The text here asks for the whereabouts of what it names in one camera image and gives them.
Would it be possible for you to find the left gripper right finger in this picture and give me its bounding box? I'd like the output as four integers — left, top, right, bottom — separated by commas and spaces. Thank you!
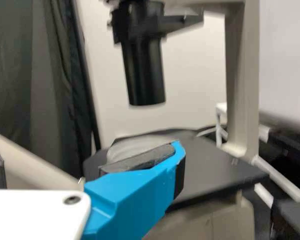
81, 140, 187, 240

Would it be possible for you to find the petri dish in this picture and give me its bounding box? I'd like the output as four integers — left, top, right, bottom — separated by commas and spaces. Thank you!
106, 128, 176, 166

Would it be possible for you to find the white box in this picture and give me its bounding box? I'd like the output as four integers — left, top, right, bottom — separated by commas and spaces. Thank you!
73, 0, 300, 138

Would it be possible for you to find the cream microscope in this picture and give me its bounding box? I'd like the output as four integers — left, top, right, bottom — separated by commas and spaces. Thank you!
0, 0, 270, 240

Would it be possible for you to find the white wire frame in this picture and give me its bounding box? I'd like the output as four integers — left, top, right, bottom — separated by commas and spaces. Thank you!
196, 101, 229, 151

